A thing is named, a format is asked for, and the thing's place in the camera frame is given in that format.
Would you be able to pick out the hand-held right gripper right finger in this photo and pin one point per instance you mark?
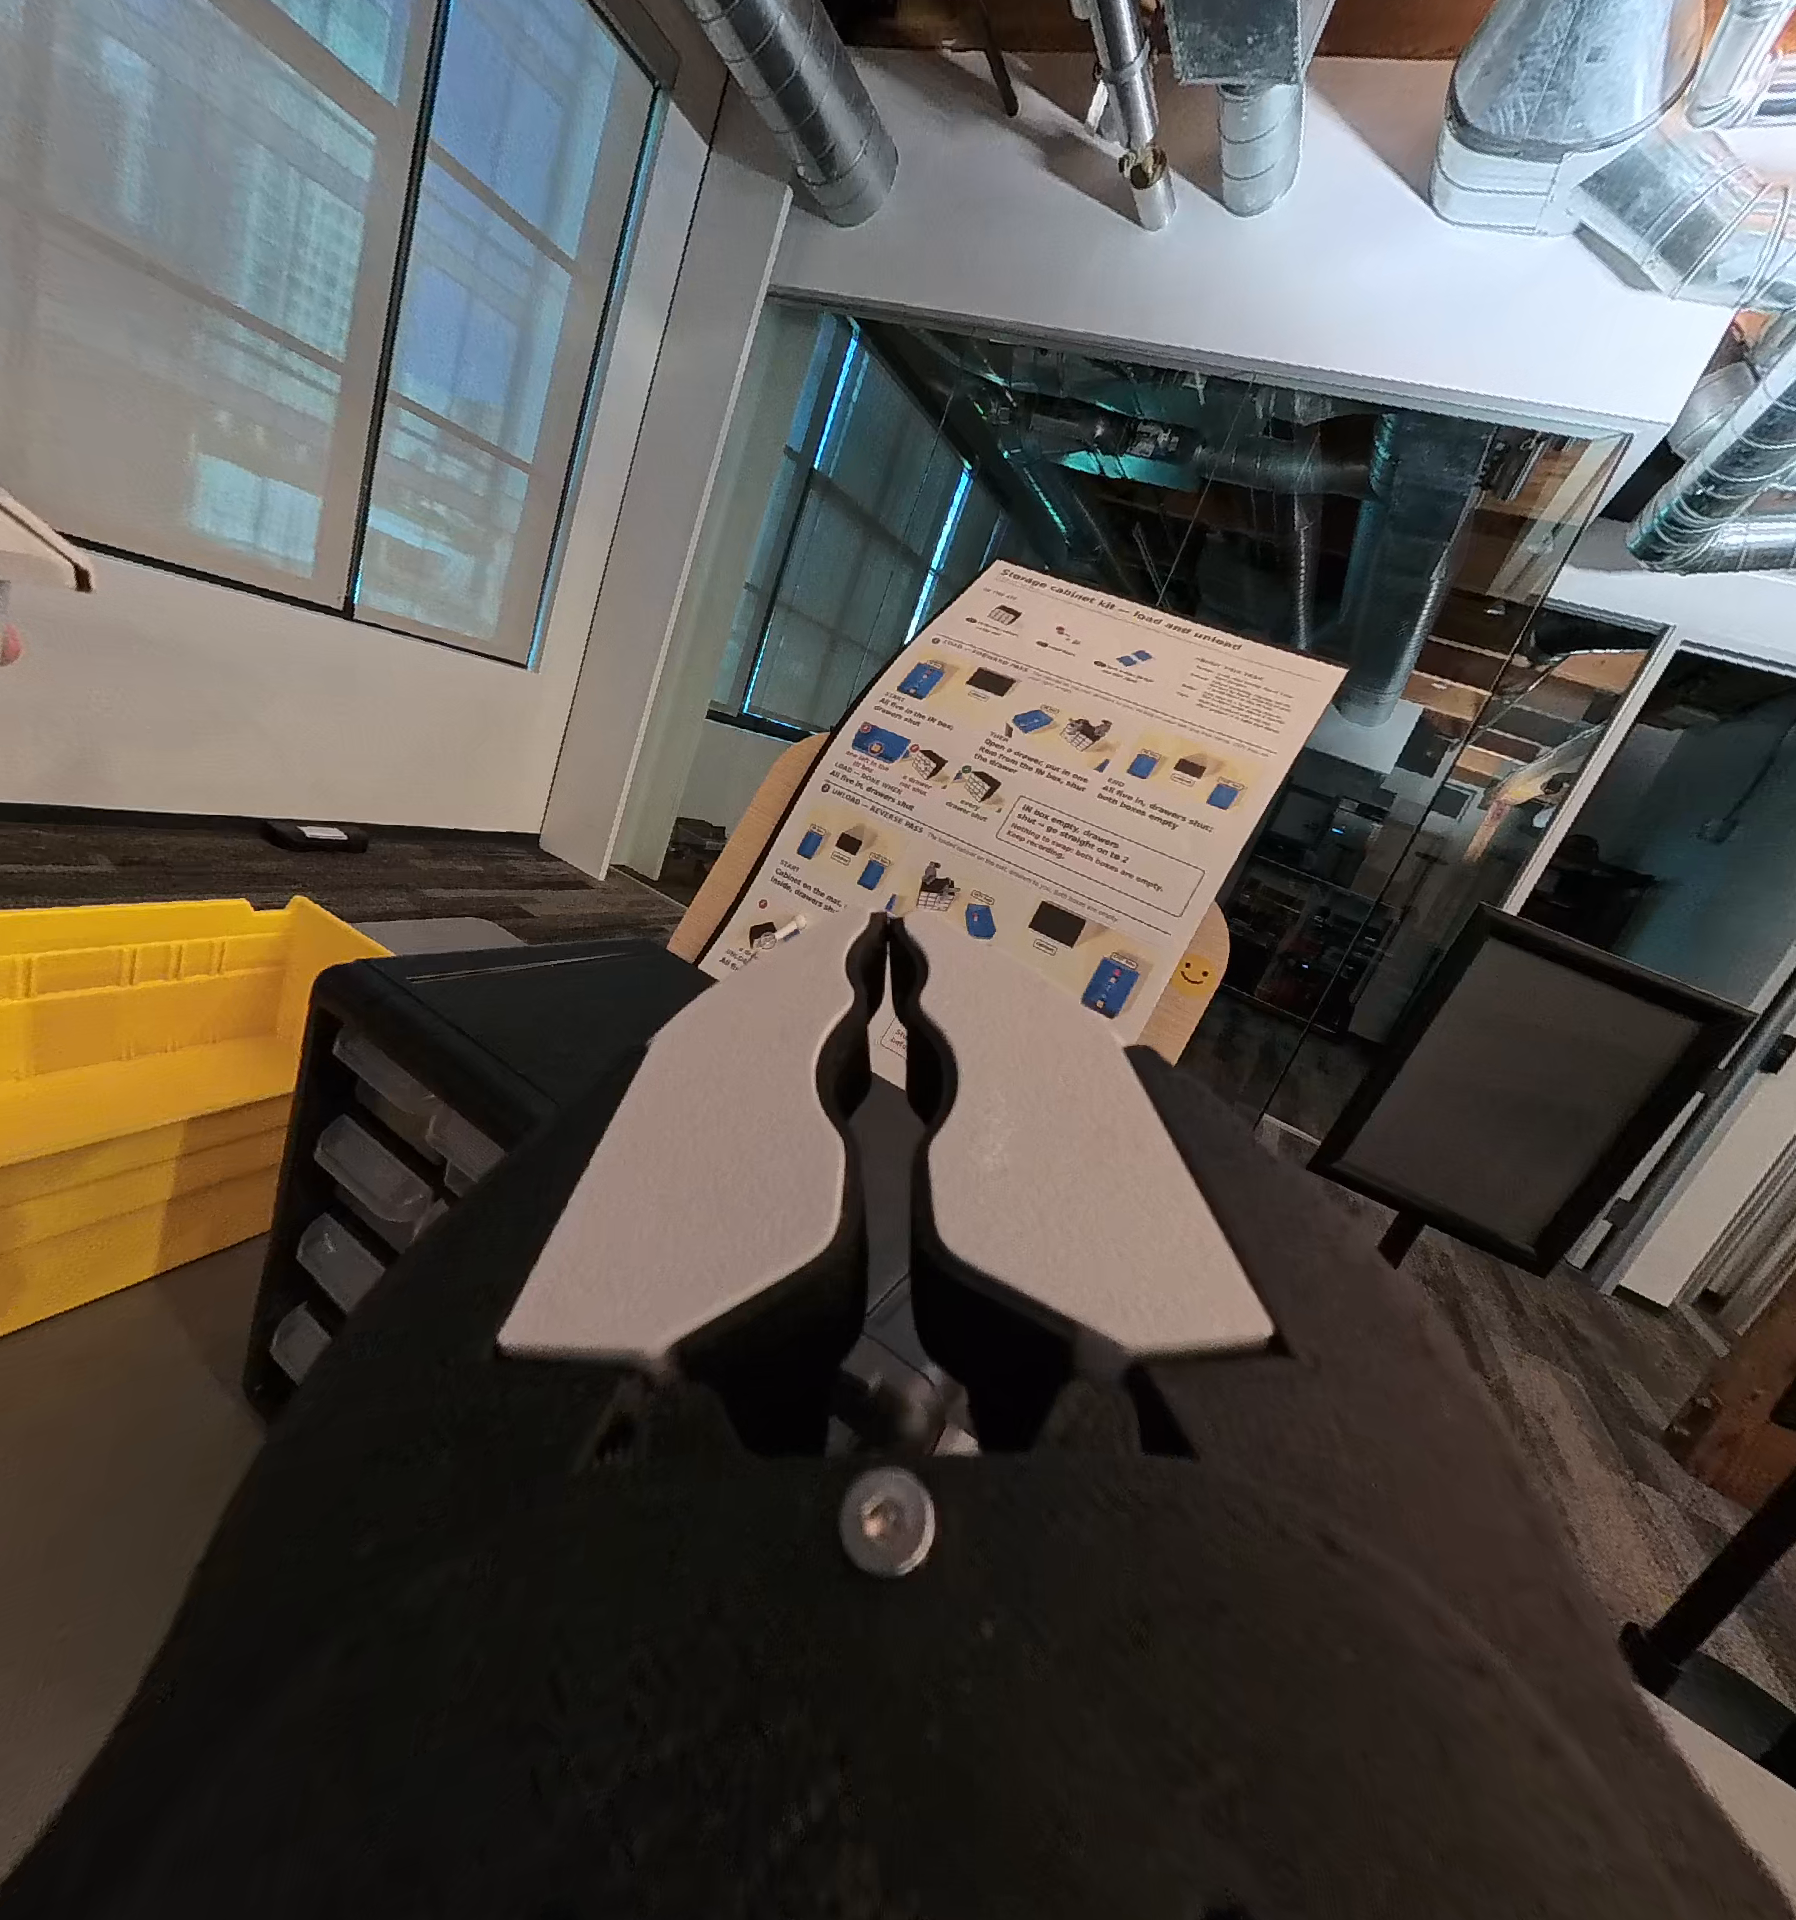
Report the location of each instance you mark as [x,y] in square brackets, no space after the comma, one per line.
[1094,1200]

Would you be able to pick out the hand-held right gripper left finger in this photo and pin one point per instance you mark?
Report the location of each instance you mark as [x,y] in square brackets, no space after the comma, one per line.
[689,1200]

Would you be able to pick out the black drawer cabinet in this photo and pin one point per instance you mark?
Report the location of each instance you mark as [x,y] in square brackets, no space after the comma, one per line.
[539,1020]

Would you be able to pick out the yellow plastic bin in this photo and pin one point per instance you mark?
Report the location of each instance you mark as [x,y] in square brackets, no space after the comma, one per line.
[119,1111]

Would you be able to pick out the large office window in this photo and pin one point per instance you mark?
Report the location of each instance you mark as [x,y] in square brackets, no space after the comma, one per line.
[239,271]

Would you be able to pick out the black floor outlet box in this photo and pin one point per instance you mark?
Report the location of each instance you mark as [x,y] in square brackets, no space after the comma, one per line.
[315,834]

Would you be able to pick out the printed instruction sheet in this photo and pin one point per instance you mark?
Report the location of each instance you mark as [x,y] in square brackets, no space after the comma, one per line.
[1048,781]

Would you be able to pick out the dark panel on stand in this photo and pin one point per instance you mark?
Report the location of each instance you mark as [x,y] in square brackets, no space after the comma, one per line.
[1528,1096]

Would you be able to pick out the narrow office window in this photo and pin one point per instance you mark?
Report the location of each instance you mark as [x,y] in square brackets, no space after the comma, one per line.
[839,540]

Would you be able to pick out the silver pipe bundle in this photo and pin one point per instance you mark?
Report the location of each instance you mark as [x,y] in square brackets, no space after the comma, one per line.
[1259,121]

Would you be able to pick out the glass partition wall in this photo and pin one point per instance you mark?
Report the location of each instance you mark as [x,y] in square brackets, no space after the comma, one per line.
[1378,601]

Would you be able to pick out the round metal duct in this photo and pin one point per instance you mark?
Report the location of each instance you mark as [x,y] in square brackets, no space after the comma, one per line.
[809,107]

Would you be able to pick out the metal air duct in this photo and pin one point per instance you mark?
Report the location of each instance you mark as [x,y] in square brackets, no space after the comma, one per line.
[1559,91]
[1768,450]

